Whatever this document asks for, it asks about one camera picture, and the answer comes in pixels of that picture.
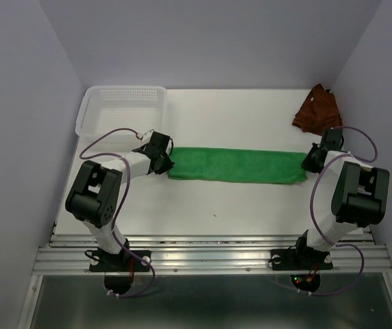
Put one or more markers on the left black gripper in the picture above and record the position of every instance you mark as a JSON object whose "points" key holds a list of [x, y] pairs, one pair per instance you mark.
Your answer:
{"points": [[167, 166]]}

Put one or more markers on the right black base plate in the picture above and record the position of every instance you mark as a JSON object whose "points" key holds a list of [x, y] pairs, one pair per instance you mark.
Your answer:
{"points": [[293, 260]]}

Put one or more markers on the brown microfibre towel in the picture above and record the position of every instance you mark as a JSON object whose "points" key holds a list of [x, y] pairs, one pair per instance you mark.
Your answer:
{"points": [[318, 112]]}

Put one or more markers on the green microfibre towel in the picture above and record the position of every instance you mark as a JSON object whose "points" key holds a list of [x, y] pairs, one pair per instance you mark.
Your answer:
{"points": [[244, 166]]}

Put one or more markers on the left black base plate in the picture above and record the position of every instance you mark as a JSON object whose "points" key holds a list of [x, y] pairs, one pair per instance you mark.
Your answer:
{"points": [[103, 262]]}

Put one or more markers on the white perforated plastic basket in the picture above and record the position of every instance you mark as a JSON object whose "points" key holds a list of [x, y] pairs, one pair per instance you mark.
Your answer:
{"points": [[105, 108]]}

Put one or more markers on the aluminium mounting rail frame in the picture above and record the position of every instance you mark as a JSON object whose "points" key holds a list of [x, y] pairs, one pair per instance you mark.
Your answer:
{"points": [[210, 246]]}

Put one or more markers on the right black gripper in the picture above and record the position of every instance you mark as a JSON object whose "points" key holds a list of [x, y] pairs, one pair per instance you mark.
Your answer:
{"points": [[305, 163]]}

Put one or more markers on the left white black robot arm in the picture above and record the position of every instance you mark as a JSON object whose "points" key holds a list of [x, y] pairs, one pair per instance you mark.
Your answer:
{"points": [[103, 181]]}

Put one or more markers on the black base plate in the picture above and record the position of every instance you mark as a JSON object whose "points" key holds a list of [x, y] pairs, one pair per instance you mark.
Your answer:
{"points": [[103, 262], [293, 260]]}

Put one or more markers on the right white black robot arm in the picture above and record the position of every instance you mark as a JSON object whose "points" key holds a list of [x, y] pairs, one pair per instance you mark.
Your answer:
{"points": [[359, 198]]}

